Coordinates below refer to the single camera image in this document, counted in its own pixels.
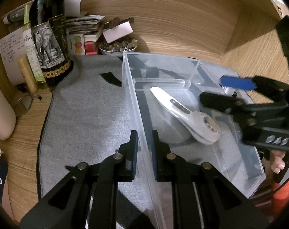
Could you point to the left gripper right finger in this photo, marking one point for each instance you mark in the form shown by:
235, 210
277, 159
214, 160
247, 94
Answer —
159, 152

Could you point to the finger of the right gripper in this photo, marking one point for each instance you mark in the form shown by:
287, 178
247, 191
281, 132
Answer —
267, 87
219, 102

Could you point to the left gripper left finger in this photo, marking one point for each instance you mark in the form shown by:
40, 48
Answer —
128, 162

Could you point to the clear plastic storage box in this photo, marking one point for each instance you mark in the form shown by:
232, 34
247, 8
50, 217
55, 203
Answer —
184, 79

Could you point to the person's right hand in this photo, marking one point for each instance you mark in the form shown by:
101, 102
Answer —
276, 160

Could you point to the white handheld massager device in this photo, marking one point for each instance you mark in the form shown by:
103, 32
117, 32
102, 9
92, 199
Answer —
200, 125

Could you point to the grey and black mat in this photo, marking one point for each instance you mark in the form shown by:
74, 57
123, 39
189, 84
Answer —
94, 109

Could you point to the white bowl of stones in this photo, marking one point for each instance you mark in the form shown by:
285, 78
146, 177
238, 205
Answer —
117, 48

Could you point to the round glass lens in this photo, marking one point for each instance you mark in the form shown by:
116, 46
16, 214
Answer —
23, 103

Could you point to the small white cardboard box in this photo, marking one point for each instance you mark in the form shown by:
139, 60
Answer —
117, 32

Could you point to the fruit picture card box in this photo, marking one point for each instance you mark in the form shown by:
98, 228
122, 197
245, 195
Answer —
76, 44

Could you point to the stack of books and papers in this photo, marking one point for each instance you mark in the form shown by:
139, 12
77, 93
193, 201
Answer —
82, 22

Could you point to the yellow lip balm tube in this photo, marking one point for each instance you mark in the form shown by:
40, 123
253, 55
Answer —
27, 73

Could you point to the white handwritten note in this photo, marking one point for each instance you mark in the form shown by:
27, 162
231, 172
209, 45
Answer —
12, 47

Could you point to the green white tube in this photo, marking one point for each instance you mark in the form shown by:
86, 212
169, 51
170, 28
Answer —
31, 49

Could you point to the dark elephant label wine bottle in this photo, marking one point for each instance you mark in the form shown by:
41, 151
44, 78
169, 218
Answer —
47, 20

